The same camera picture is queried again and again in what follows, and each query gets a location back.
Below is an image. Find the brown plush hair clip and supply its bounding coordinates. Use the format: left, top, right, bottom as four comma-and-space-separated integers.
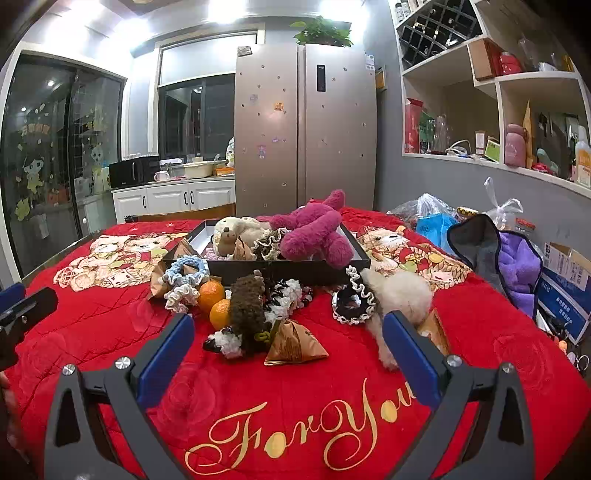
228, 270, 278, 356

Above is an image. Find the blue knitted scrunchie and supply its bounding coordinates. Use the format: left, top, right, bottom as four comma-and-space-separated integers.
161, 255, 211, 289

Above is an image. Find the cream plush hair clip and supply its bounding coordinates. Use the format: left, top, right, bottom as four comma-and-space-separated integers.
212, 216, 269, 257

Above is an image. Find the pink bottle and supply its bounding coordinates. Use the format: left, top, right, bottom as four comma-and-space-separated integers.
504, 124, 527, 168

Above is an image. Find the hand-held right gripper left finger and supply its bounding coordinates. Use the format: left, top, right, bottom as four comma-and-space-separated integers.
44, 313, 197, 480

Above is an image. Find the cardboard box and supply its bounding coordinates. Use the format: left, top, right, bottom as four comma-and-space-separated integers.
538, 242, 591, 344

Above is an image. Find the green potted plant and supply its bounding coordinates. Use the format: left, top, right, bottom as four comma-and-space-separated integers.
290, 16, 354, 49

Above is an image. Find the white kitchen cabinet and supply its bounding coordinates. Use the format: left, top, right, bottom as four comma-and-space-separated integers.
112, 179, 236, 224

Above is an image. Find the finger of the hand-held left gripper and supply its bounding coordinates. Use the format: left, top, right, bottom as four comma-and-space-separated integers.
0, 287, 59, 366
0, 282, 27, 319

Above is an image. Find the grey cloth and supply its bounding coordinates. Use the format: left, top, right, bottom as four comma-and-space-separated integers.
448, 213, 504, 282

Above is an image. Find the purple towel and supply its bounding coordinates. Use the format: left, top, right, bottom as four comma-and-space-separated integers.
499, 231, 543, 319

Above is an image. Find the person's left hand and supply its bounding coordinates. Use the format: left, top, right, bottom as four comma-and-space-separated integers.
0, 370, 14, 425

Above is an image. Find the beige furry hair claw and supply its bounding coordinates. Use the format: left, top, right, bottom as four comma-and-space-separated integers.
360, 265, 435, 370

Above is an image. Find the brown and white scrunchie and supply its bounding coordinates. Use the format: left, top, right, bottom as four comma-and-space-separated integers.
252, 228, 289, 261

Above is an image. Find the dark window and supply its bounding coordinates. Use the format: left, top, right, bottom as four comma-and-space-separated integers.
157, 74, 236, 160

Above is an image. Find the clear plastic bag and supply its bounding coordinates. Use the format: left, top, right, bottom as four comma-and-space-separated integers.
482, 178, 525, 229

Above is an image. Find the black and white scrunchie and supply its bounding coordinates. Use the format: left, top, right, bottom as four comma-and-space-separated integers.
331, 265, 379, 326

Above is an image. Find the wooden chair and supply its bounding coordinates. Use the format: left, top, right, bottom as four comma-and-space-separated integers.
124, 202, 236, 223

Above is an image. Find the silver refrigerator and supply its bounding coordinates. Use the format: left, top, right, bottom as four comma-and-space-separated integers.
235, 44, 377, 215

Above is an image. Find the white lace scrunchie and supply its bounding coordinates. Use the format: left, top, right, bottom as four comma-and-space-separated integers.
164, 282, 204, 315

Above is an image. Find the white wall shelf unit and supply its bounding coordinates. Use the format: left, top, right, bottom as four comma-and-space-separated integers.
388, 0, 591, 199

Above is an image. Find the blue bag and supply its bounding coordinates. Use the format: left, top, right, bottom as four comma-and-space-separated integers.
416, 213, 458, 252

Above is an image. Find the black tray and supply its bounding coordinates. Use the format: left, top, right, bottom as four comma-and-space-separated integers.
161, 219, 372, 287

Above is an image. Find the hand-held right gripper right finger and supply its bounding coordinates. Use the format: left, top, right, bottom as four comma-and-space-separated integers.
382, 310, 548, 480

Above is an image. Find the black wine rack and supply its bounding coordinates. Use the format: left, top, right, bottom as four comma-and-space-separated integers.
397, 0, 483, 72

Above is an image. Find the glass sliding door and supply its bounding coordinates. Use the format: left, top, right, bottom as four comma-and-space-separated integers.
0, 53, 127, 278

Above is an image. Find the magenta plush hair claw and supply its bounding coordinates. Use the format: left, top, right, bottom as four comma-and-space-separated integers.
269, 189, 355, 271

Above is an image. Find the red printed blanket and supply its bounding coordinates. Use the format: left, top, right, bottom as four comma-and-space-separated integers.
4, 208, 591, 480

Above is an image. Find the orange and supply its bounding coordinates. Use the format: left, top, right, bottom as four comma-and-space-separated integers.
198, 281, 227, 312
209, 299, 232, 330

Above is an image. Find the red box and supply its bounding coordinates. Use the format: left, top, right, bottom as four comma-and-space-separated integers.
405, 98, 424, 154

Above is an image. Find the black microwave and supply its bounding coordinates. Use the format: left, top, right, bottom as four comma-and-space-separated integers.
109, 156, 160, 189

